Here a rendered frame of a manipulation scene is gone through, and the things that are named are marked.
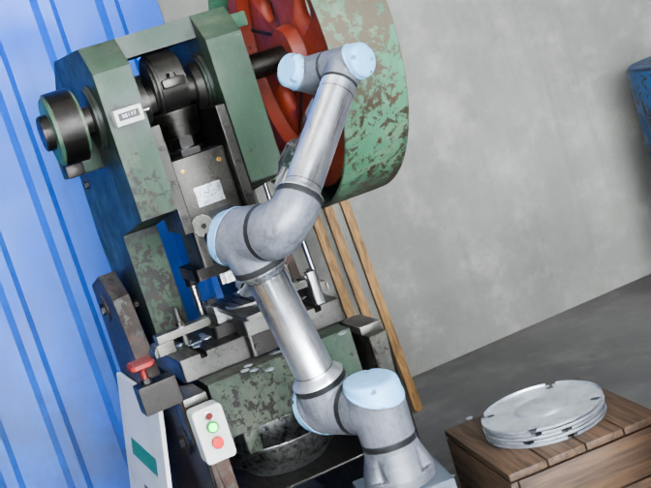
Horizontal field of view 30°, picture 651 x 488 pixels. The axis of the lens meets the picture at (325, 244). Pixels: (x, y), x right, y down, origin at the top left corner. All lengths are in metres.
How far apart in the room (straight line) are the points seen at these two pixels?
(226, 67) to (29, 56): 1.29
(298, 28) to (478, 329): 1.98
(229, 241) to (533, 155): 2.65
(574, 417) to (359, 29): 1.02
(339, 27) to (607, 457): 1.15
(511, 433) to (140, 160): 1.09
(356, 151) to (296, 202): 0.65
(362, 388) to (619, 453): 0.65
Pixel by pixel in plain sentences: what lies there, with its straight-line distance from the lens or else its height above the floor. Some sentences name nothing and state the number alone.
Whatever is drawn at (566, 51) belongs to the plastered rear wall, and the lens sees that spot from 5.01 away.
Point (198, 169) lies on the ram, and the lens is 3.07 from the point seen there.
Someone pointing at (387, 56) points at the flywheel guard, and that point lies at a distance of 2.91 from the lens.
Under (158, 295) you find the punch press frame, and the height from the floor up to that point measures 0.82.
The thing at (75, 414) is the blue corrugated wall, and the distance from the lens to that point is 4.31.
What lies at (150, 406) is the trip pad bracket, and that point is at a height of 0.66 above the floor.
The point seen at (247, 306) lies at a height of 0.78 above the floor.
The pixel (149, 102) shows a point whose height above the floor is 1.33.
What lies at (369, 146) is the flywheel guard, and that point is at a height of 1.07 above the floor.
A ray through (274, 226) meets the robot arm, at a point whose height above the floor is 1.05.
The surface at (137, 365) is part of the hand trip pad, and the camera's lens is 2.89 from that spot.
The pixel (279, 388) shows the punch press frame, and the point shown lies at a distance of 3.02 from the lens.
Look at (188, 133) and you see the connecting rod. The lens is 3.10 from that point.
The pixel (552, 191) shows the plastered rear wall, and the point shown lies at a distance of 4.95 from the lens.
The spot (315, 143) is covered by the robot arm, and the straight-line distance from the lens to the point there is 2.40.
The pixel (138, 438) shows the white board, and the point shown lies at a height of 0.43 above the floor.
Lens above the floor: 1.39
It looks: 10 degrees down
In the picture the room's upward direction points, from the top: 17 degrees counter-clockwise
